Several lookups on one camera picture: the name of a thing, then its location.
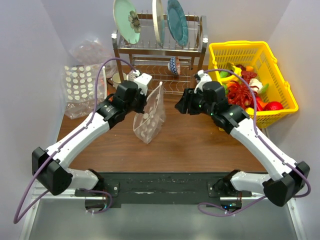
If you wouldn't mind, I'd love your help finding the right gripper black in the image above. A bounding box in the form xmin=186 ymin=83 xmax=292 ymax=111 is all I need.
xmin=175 ymin=87 xmax=216 ymax=117

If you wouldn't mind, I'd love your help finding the polka dot zip bag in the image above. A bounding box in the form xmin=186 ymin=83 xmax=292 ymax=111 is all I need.
xmin=133 ymin=81 xmax=166 ymax=144

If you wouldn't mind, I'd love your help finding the red toy lobster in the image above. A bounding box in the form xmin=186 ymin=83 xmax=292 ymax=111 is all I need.
xmin=226 ymin=70 xmax=258 ymax=110

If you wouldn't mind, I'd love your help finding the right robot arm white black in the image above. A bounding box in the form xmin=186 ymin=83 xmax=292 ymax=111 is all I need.
xmin=175 ymin=81 xmax=310 ymax=207

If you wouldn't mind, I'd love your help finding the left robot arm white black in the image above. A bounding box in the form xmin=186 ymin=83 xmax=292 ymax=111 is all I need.
xmin=31 ymin=77 xmax=148 ymax=196

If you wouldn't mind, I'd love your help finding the polka dot bag stack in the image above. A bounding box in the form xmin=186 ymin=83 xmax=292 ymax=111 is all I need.
xmin=62 ymin=64 xmax=106 ymax=119

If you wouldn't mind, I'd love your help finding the crumpled clear plastic bag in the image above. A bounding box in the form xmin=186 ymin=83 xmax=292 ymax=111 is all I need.
xmin=69 ymin=38 xmax=114 ymax=77

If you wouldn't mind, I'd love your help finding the patterned grey bowl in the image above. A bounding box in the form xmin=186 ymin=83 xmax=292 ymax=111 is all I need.
xmin=126 ymin=70 xmax=140 ymax=81

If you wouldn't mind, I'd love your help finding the cream enamel mug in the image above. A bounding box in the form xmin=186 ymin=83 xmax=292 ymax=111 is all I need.
xmin=106 ymin=72 xmax=127 ymax=93

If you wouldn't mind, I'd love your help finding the blue patterned bowl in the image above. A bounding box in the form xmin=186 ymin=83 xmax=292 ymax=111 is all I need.
xmin=167 ymin=56 xmax=181 ymax=76

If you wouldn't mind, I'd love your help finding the metal dish rack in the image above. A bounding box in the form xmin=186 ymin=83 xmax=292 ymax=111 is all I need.
xmin=111 ymin=12 xmax=209 ymax=95

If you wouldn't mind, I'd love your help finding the green toy cucumber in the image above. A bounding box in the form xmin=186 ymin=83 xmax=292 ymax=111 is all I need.
xmin=219 ymin=71 xmax=230 ymax=79

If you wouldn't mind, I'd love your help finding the yellow toy banana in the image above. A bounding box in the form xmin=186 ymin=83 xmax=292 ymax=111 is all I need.
xmin=220 ymin=62 xmax=242 ymax=84

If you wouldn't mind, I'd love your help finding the white toy cauliflower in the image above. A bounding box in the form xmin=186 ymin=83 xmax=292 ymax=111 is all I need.
xmin=249 ymin=78 xmax=263 ymax=94

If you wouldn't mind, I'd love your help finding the green toy vegetable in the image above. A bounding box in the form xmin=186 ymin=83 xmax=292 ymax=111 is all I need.
xmin=259 ymin=83 xmax=269 ymax=95

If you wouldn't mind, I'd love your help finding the dark teal plate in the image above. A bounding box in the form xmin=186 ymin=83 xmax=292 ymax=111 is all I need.
xmin=167 ymin=0 xmax=189 ymax=47

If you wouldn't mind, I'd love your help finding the mint green flower plate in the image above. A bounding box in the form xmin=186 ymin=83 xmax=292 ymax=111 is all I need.
xmin=113 ymin=0 xmax=141 ymax=45

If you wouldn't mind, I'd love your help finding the yellow plastic basket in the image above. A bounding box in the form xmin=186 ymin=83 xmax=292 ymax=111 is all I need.
xmin=208 ymin=40 xmax=299 ymax=129

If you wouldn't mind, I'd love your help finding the red toy apple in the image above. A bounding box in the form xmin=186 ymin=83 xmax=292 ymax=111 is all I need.
xmin=264 ymin=101 xmax=284 ymax=111

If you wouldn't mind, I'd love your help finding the cream rimmed plate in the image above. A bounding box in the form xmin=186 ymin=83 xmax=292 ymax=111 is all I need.
xmin=152 ymin=0 xmax=165 ymax=48

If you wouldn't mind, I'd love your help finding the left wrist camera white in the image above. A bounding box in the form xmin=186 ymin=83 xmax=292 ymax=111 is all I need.
xmin=133 ymin=70 xmax=152 ymax=96

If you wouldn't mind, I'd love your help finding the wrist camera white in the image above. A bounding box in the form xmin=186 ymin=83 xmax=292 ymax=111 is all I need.
xmin=194 ymin=70 xmax=212 ymax=94
xmin=133 ymin=70 xmax=152 ymax=96

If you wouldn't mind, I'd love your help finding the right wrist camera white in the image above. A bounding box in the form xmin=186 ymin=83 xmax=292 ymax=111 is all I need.
xmin=194 ymin=70 xmax=212 ymax=94

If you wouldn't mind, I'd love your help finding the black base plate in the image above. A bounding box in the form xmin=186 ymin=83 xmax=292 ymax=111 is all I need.
xmin=74 ymin=171 xmax=253 ymax=210

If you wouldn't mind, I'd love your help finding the aluminium rail frame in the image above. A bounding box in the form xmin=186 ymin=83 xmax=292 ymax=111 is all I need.
xmin=18 ymin=179 xmax=88 ymax=240

